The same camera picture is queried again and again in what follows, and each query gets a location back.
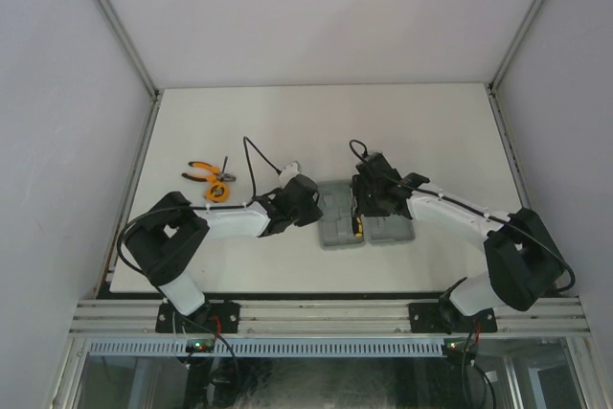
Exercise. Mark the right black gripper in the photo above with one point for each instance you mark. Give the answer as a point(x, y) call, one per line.
point(359, 203)

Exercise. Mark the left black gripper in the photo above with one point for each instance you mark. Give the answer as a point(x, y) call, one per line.
point(312, 215)

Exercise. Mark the grey plastic tool case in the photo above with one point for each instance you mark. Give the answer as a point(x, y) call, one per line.
point(335, 226)

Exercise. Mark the black yellow screwdriver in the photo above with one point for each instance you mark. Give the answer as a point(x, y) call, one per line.
point(357, 227)

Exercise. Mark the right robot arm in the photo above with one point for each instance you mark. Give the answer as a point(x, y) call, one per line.
point(522, 260)

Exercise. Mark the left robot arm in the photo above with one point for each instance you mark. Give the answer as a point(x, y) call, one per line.
point(164, 240)

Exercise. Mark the orange tape measure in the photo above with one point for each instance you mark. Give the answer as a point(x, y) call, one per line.
point(217, 192)

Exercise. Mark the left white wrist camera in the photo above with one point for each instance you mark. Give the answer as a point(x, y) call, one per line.
point(288, 172)

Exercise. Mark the orange handled pliers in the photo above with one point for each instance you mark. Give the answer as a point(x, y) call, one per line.
point(204, 172)

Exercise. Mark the aluminium front rail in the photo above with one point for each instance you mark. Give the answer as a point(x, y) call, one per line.
point(551, 317)

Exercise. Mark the slotted grey cable duct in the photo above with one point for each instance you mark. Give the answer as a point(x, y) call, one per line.
point(269, 347)

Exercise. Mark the right aluminium frame post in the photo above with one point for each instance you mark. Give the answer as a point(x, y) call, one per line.
point(521, 33)

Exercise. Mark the aluminium frame post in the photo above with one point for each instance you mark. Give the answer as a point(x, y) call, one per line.
point(117, 28)
point(521, 33)

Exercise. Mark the left aluminium frame post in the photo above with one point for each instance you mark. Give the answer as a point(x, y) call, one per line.
point(117, 28)

